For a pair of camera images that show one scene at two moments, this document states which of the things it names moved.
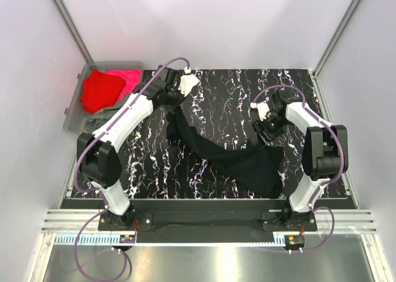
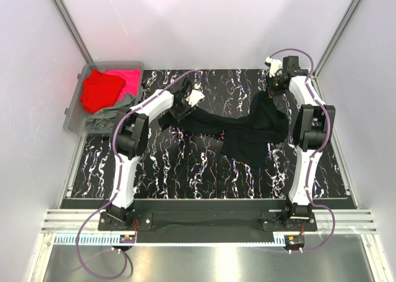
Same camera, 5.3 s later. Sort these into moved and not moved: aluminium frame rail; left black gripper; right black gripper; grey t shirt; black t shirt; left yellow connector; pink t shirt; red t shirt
Moved: right black gripper; left black gripper; black t shirt
Not moved: grey t shirt; aluminium frame rail; left yellow connector; red t shirt; pink t shirt
